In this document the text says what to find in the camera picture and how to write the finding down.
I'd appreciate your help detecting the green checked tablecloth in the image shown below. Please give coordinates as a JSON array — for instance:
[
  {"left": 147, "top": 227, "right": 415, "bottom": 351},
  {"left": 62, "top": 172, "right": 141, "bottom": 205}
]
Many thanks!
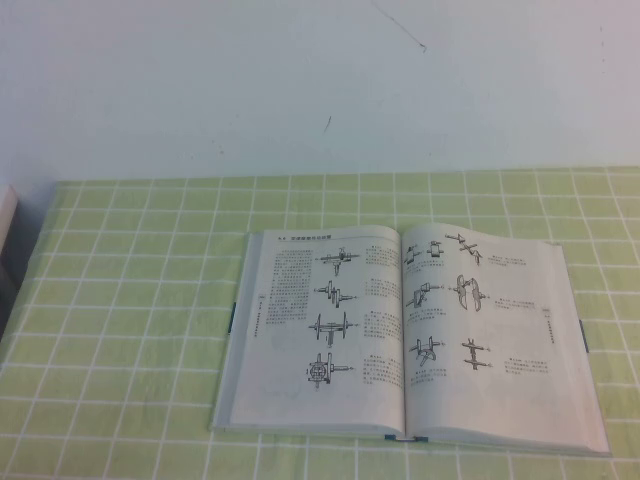
[{"left": 0, "top": 167, "right": 640, "bottom": 480}]

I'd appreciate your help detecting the technical book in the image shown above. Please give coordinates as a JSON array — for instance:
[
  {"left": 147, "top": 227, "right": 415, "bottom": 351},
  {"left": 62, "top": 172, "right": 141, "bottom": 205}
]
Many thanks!
[{"left": 208, "top": 223, "right": 612, "bottom": 459}]

